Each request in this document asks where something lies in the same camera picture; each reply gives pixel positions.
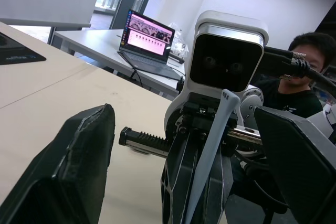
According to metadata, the black laptop power cable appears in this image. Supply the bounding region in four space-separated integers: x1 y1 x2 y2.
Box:
130 67 144 88

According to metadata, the grey office table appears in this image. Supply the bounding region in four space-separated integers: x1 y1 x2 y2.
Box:
53 28 190 102

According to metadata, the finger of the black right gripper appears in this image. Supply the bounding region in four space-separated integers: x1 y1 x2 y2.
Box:
193 152 235 224
160 129 211 224

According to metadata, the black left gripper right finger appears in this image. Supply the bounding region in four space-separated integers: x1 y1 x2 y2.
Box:
254 105 336 224

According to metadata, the black mat with blue print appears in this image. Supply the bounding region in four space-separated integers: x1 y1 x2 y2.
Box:
0 31 47 66

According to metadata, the light grey-blue watch strap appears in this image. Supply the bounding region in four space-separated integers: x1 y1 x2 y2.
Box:
183 89 241 224

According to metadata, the person in black shirt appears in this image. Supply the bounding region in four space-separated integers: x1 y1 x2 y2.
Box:
253 31 336 120

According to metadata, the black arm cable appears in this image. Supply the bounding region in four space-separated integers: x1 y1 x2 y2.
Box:
235 152 289 216

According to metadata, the open laptop with pink screen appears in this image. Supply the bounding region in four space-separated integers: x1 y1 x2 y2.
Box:
117 8 180 81

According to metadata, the black camera cable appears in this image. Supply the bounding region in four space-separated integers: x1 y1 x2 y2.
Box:
263 46 336 91

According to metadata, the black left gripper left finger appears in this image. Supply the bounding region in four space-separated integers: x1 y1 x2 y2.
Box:
0 103 116 224

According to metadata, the clear plastic bag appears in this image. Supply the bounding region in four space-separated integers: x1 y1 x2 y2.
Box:
167 22 190 61

